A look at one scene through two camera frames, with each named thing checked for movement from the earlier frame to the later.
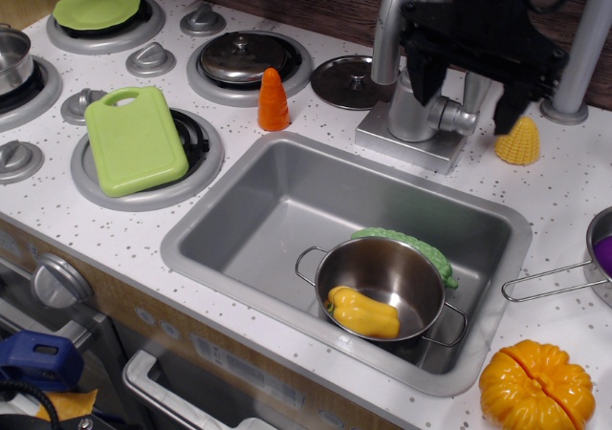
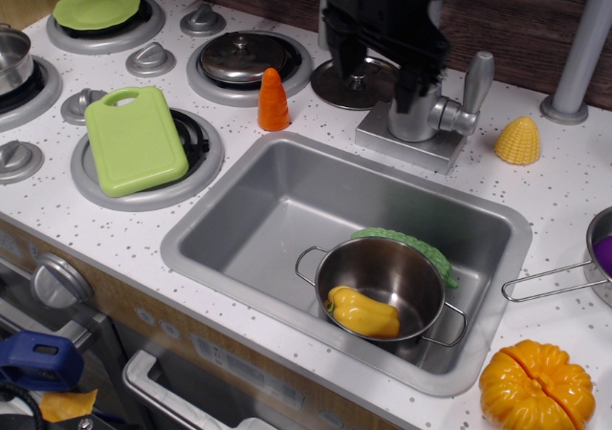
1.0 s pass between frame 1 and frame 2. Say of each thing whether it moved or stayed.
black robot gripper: moved
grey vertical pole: stayed
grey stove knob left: stayed
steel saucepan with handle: stayed
